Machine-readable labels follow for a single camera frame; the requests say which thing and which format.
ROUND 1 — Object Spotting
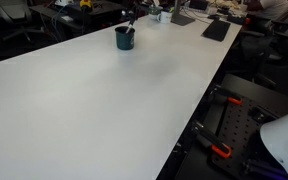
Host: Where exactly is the white marker pen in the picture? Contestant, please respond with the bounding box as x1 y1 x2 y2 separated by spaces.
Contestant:
125 19 134 34

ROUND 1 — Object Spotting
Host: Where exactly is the dark teal speckled mug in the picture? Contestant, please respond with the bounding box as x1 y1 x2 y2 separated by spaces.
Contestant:
114 26 136 51

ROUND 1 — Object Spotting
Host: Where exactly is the black background desk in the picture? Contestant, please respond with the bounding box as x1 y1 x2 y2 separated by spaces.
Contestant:
28 0 129 34

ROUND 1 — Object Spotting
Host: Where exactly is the white coffee mug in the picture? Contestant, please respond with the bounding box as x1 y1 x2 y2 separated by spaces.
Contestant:
156 10 173 25

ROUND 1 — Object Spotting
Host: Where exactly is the grey monitor stand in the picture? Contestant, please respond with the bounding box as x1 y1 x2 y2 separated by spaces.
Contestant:
170 0 196 27

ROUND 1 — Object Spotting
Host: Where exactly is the dark laptop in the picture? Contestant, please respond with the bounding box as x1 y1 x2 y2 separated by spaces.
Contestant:
188 0 210 13

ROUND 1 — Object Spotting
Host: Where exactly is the black keyboard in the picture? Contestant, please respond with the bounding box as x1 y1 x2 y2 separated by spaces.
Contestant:
201 19 231 43

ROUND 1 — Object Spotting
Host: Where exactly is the black box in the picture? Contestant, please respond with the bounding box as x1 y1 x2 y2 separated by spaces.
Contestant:
227 13 249 26

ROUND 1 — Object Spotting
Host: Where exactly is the grey office chair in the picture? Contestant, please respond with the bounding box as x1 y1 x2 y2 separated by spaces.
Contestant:
0 0 47 43

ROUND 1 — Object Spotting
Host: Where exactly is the person in white shirt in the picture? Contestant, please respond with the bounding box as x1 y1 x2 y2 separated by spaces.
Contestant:
245 0 288 19

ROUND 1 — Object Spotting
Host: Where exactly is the black perforated mounting board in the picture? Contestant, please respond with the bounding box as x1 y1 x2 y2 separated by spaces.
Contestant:
210 96 285 180

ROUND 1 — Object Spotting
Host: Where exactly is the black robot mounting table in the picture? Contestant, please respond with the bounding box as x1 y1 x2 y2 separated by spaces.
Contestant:
173 73 288 180

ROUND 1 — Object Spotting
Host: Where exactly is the blue cable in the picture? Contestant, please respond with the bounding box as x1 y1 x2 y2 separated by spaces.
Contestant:
51 4 68 33

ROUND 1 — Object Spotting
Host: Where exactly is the black clamp orange handle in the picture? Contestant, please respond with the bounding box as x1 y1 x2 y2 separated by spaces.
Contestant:
207 87 243 107
191 121 233 159

